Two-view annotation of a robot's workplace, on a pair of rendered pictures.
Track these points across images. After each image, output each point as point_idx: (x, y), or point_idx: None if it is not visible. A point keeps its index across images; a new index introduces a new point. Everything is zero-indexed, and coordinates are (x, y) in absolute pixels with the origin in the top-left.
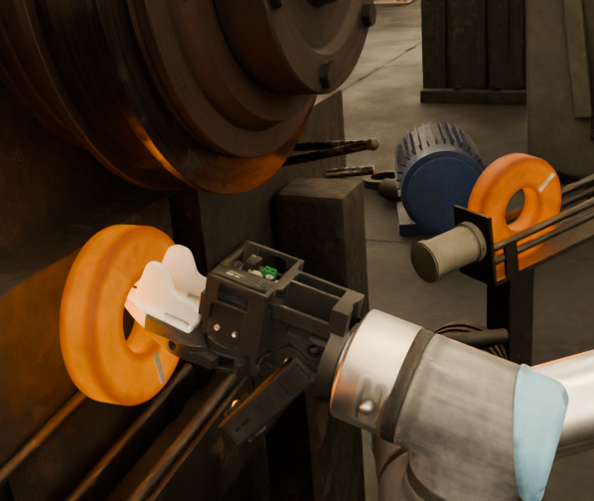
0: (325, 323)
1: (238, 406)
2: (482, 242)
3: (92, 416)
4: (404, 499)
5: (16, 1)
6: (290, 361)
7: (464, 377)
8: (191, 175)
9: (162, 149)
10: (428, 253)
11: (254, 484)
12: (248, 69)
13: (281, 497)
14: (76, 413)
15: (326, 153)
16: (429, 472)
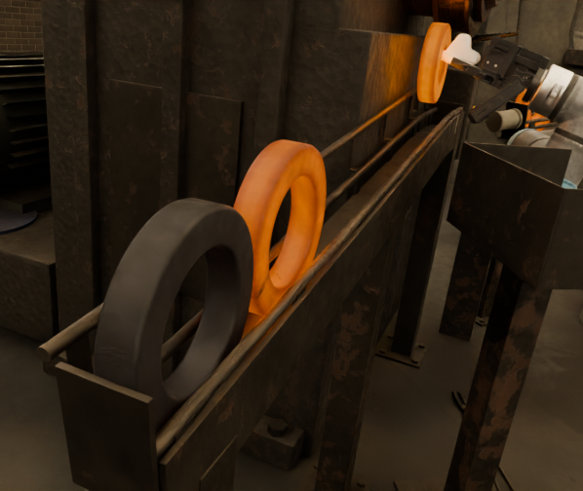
0: (537, 63)
1: (479, 105)
2: (522, 117)
3: (396, 115)
4: (554, 141)
5: None
6: (515, 81)
7: None
8: (469, 10)
9: None
10: (498, 116)
11: None
12: None
13: (424, 207)
14: (395, 108)
15: (490, 37)
16: (572, 126)
